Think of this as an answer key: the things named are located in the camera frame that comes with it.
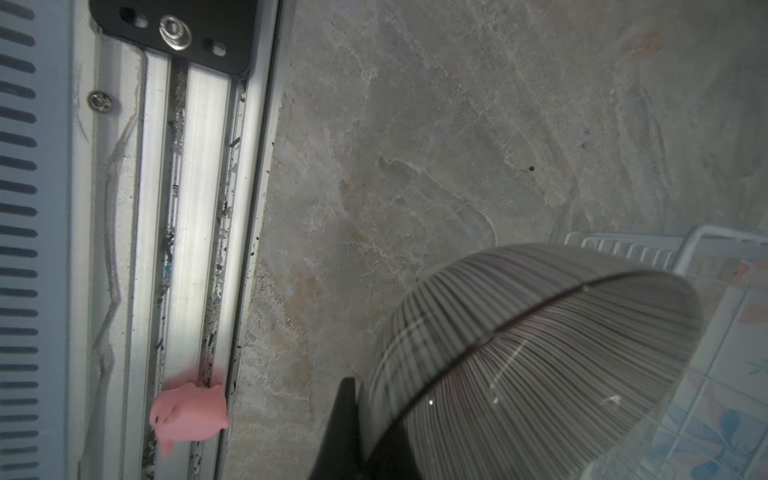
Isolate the white wire dish rack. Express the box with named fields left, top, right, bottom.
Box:
left=564, top=225, right=767, bottom=285

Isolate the clear cup white base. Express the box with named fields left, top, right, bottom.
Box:
left=359, top=243, right=703, bottom=479

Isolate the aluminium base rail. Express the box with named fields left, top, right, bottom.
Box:
left=0, top=0, right=295, bottom=480

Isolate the pink pig toy on rail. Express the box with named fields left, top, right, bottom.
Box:
left=149, top=382, right=230, bottom=457

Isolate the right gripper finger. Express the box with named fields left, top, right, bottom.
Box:
left=308, top=377, right=361, bottom=480

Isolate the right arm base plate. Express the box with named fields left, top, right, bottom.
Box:
left=89, top=0, right=258, bottom=77

